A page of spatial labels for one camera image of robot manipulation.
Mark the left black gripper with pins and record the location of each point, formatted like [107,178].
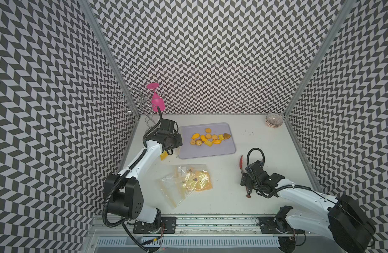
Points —
[177,136]

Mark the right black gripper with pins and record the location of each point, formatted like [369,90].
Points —
[248,181]

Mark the clear resealable bag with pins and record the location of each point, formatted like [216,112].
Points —
[164,155]

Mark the red metal tongs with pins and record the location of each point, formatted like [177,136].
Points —
[248,192]

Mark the yellow rectangular cookie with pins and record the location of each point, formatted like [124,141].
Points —
[208,143]

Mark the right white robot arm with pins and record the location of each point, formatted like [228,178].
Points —
[340,219]

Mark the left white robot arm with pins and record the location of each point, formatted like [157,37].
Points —
[123,198]

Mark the clear bag with cookies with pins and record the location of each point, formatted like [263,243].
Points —
[184,180]

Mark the pink plastic wine glass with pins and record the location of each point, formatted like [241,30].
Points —
[157,101]

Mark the lavender plastic tray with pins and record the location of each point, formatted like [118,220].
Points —
[194,137]

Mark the heart shaped brown cookie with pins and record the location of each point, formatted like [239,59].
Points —
[226,136]

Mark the small pink stacked bowls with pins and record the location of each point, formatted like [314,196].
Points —
[274,120]

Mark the metal wire glass rack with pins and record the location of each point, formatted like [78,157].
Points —
[143,106]

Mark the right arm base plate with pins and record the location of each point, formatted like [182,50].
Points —
[271,225]

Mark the aluminium mounting rail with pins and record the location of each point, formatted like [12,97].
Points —
[223,225]

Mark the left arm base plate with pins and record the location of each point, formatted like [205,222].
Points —
[165,225]

